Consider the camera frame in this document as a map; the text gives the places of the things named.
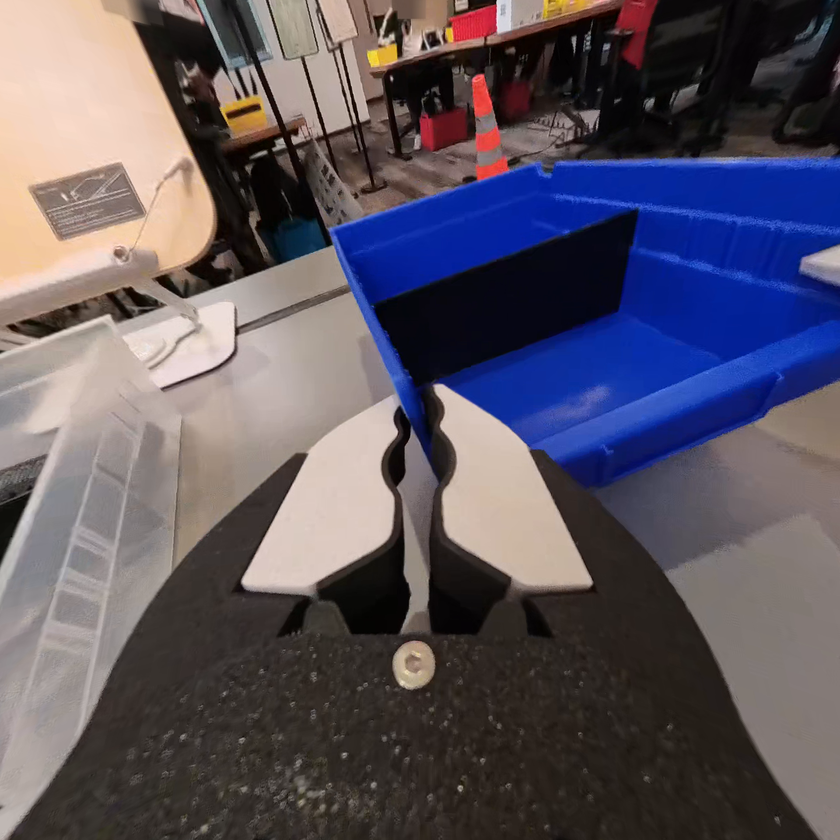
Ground background wooden table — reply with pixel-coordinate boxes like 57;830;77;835
367;0;626;161

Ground black office chair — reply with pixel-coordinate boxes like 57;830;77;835
591;0;840;158

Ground red plastic basket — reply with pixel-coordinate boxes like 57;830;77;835
448;5;498;42

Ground clear plastic bin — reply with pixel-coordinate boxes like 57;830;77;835
0;315;182;818

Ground orange traffic cone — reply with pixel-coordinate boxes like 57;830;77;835
470;73;511;182

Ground wooden stand with white base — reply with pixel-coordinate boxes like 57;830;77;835
0;0;238;391

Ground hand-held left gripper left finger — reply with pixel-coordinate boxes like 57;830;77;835
241;397;412;634

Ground blue plastic bin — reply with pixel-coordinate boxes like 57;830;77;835
330;156;840;490

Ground red plastic bin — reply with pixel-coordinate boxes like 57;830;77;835
419;107;469;153

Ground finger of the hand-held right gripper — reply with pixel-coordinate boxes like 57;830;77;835
798;245;840;288

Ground yellow plastic bin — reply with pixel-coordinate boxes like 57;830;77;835
218;95;270;137

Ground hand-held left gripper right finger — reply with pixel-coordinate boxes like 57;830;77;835
423;384;595;634

